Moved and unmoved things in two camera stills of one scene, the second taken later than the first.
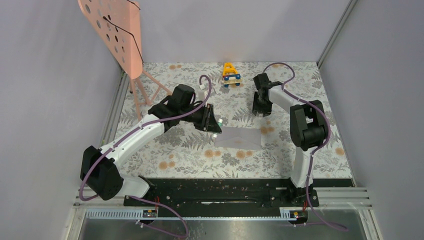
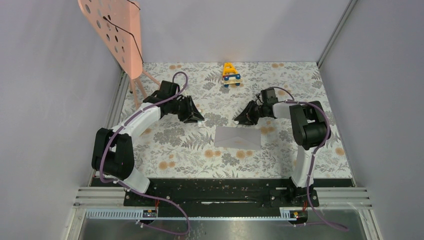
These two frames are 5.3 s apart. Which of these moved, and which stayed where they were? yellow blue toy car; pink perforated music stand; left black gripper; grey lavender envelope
Moved: left black gripper
Stayed: yellow blue toy car; grey lavender envelope; pink perforated music stand
